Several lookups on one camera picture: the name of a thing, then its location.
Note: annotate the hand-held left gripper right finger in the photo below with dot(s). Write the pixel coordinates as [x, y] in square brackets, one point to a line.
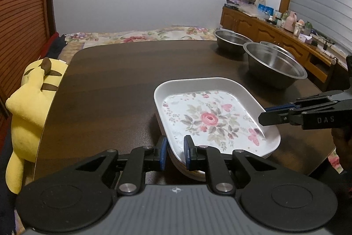
[188, 152]

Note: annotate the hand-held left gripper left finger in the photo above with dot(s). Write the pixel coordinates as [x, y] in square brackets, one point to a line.
[162, 153]

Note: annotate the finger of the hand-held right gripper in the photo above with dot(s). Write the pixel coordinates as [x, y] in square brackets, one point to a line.
[275, 117]
[283, 107]

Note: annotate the white floral rectangular plate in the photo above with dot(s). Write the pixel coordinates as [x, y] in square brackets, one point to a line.
[176, 161]
[178, 170]
[209, 113]

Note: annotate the large steel bowl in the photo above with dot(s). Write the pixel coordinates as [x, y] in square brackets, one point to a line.
[275, 64]

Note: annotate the small steel bowl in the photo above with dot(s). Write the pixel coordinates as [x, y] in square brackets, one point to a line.
[232, 41]

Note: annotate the person's right hand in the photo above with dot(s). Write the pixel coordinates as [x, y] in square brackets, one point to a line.
[343, 144]

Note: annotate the white tissue box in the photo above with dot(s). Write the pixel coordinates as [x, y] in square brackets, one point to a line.
[305, 38]

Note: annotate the white bottle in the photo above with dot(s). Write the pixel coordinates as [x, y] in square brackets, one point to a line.
[299, 27]

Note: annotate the green bottle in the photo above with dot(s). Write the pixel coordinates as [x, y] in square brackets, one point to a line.
[308, 28]

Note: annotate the pink bottle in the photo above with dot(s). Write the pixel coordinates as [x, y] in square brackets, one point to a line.
[290, 20]

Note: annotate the wooden sideboard cabinet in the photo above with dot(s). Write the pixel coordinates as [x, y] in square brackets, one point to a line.
[247, 23]

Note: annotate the blue box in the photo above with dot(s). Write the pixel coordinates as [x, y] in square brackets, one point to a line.
[265, 9]

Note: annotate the clear plastic bags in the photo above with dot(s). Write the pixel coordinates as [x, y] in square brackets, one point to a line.
[251, 9]

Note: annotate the yellow plush toy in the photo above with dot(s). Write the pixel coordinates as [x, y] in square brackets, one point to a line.
[30, 102]

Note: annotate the red and dark cloth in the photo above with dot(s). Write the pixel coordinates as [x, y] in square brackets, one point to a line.
[55, 45]

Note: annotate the brown louvered wooden wardrobe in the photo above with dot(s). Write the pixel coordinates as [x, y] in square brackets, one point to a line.
[22, 17]

